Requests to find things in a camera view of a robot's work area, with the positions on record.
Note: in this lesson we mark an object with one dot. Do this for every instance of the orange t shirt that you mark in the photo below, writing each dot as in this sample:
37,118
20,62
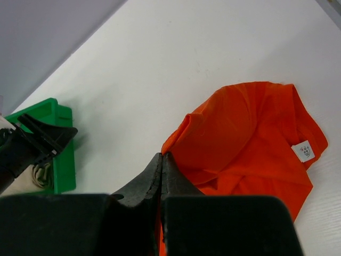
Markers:
247,148

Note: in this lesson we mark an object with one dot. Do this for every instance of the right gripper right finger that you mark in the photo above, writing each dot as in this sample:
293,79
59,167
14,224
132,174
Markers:
173,183

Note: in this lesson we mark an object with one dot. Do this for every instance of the beige folded t shirt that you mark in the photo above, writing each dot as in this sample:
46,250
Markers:
26,182

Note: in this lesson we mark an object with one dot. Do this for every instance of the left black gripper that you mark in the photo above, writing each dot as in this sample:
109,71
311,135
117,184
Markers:
19,148

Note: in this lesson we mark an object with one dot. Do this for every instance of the green plastic tray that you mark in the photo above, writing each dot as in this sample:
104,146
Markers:
62,169

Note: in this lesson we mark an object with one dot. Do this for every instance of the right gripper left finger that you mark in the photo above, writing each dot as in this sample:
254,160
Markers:
137,213

